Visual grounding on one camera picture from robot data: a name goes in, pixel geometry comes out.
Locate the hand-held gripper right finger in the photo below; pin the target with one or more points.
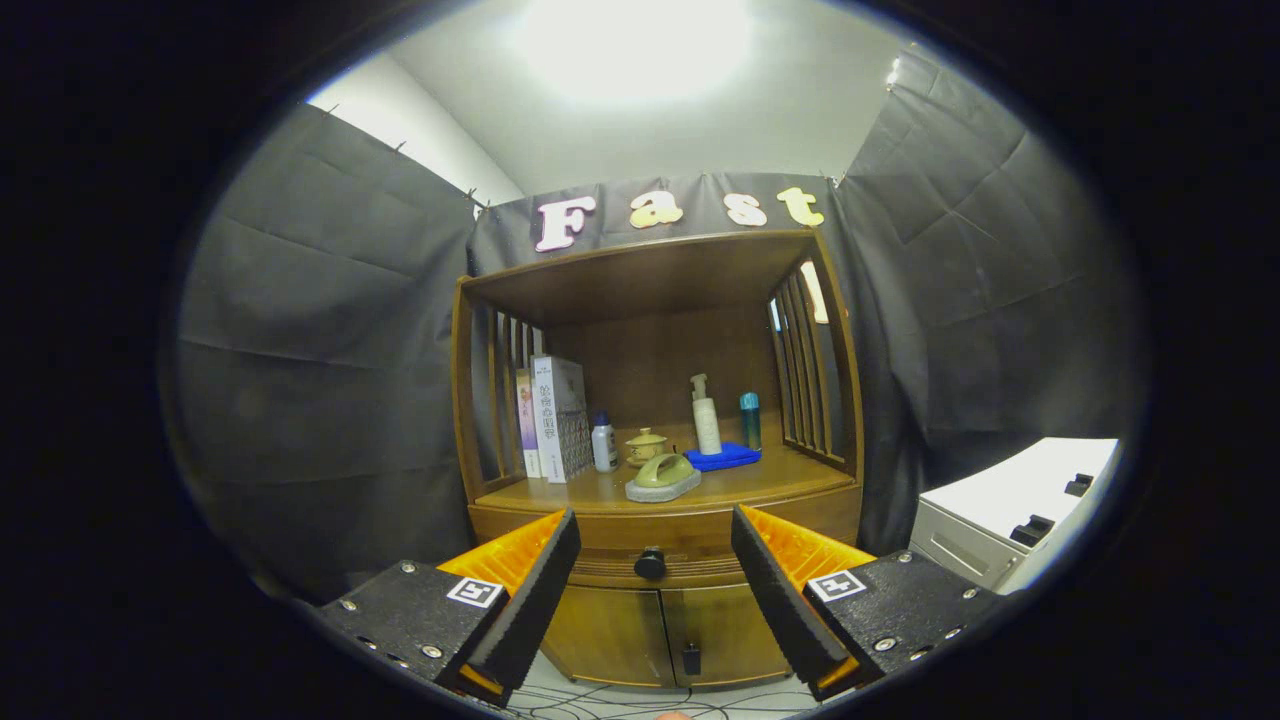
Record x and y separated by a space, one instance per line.
782 600

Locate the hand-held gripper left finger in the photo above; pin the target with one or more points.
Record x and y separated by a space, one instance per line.
537 600

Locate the black drawer knob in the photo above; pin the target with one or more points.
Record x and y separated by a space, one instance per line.
650 563

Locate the wooden cabinet door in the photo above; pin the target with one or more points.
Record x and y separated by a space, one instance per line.
735 640
610 635

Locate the wooden countertop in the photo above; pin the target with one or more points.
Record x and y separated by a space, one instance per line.
780 475

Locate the white drawer unit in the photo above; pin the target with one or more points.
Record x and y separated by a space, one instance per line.
1010 495

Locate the brown wooden cabinet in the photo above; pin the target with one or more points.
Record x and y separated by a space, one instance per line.
650 280

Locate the folded blue cloth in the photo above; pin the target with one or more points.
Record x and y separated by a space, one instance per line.
725 458

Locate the white bottle with blue cap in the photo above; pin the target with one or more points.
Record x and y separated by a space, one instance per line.
603 445

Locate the thin pink book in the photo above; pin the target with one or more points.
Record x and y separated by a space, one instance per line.
527 425

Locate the clear blue bottle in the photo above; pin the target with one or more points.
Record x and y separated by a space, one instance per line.
750 420

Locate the white patterned book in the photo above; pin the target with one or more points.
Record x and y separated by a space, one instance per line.
560 415

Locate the yellow lidded teacup with saucer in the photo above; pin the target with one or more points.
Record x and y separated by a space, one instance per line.
645 445

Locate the white pump bottle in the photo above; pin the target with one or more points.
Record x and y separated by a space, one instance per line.
706 420

